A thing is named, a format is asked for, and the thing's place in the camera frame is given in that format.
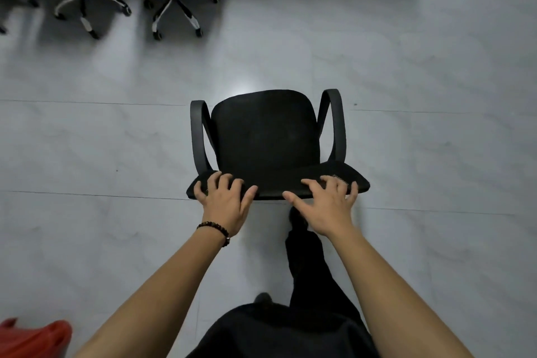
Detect person's right forearm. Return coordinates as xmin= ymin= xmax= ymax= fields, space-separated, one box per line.
xmin=325 ymin=228 xmax=475 ymax=358

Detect black chair with armrests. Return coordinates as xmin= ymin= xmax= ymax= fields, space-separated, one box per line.
xmin=185 ymin=88 xmax=372 ymax=202

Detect black shirt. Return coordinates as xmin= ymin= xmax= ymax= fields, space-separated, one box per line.
xmin=186 ymin=302 xmax=381 ymax=358

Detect red plastic bag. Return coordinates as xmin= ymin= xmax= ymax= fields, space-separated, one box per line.
xmin=0 ymin=317 xmax=73 ymax=358

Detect black shoe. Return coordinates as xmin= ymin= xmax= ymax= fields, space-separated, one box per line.
xmin=288 ymin=206 xmax=310 ymax=233

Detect black trousers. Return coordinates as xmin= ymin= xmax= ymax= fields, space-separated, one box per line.
xmin=285 ymin=225 xmax=370 ymax=331

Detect dark beaded bracelet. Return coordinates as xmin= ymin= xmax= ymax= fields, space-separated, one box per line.
xmin=196 ymin=221 xmax=231 ymax=248

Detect person's left hand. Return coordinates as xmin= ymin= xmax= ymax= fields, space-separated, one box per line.
xmin=193 ymin=171 xmax=258 ymax=239

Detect person's left forearm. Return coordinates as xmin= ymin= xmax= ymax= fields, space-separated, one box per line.
xmin=73 ymin=225 xmax=229 ymax=358

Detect person's right hand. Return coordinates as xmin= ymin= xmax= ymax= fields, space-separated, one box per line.
xmin=282 ymin=175 xmax=360 ymax=240

